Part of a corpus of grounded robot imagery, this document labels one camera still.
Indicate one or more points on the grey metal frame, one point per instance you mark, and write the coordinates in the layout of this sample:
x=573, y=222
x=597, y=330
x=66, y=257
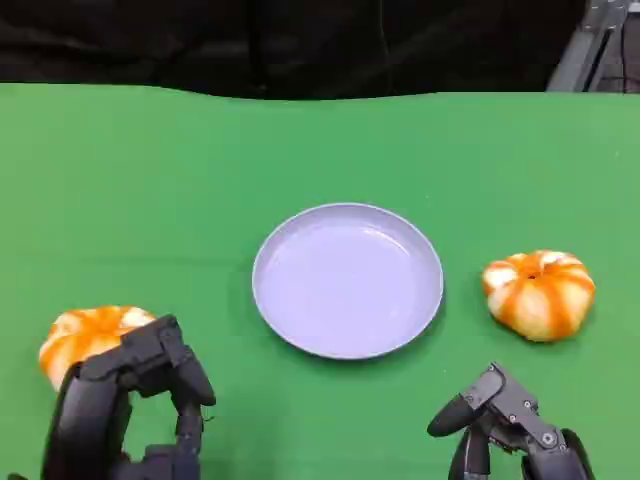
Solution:
x=585, y=50

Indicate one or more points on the green table cloth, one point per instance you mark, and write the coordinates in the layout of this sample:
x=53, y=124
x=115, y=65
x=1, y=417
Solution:
x=150, y=200

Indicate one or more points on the orange white toy bread roll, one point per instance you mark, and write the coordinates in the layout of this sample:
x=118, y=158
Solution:
x=542, y=300
x=82, y=330

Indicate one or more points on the black backdrop curtain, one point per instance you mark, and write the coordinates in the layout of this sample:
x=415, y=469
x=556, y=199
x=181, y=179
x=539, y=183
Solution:
x=250, y=45

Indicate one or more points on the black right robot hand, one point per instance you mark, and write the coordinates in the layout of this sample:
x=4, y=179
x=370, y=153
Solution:
x=520, y=420

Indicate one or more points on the lilac plate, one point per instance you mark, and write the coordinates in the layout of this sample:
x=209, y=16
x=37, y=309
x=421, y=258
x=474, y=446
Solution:
x=345, y=285

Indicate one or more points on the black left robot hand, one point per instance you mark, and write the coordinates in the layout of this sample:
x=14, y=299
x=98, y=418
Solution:
x=90, y=400

